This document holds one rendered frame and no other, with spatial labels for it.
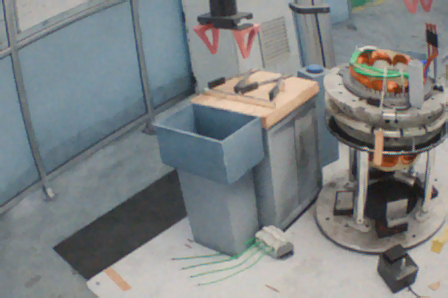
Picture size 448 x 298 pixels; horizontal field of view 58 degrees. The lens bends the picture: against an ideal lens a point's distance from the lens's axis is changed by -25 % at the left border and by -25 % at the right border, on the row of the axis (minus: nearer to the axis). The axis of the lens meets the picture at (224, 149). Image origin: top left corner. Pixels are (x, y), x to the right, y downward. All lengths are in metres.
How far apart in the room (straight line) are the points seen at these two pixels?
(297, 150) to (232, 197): 0.19
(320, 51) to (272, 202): 0.54
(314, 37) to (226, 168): 0.62
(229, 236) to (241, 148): 0.19
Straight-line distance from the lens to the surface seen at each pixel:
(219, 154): 0.89
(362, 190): 1.00
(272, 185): 1.02
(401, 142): 0.92
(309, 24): 1.40
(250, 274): 1.01
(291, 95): 1.03
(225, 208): 0.98
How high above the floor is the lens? 1.47
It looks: 28 degrees down
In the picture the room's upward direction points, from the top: 9 degrees counter-clockwise
